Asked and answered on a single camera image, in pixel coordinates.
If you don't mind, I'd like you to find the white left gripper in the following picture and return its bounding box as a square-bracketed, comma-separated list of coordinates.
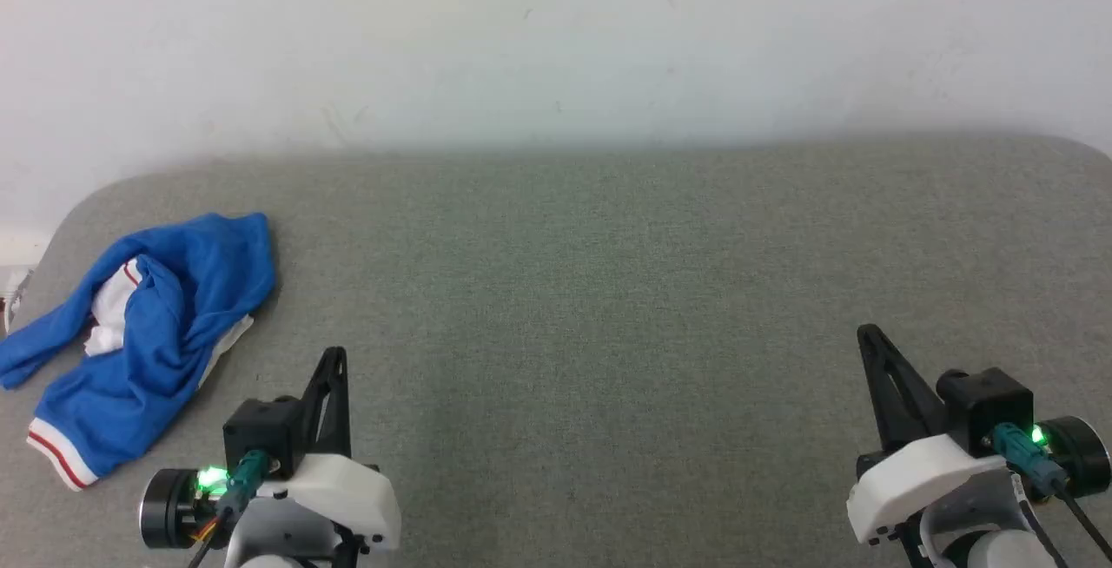
[139, 346, 403, 551]

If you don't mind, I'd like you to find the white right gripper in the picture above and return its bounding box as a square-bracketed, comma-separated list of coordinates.
[847, 323, 1112, 545]

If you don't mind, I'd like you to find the blue white basketball jersey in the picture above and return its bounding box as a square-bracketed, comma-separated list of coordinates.
[0, 212, 278, 492]

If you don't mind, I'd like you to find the grey fabric sofa cushion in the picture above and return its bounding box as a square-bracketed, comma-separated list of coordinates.
[0, 134, 1112, 568]

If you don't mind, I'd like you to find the teal-plugged left camera cable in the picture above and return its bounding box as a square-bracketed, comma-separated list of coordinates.
[187, 449, 272, 568]

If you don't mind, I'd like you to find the teal-plugged camera cable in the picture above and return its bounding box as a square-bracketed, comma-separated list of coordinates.
[990, 423, 1112, 562]
[187, 449, 272, 568]

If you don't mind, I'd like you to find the teal-plugged right camera cable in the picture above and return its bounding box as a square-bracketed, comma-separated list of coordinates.
[990, 423, 1112, 562]

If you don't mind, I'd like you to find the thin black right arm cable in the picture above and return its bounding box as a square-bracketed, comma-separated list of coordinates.
[1015, 499, 1071, 568]

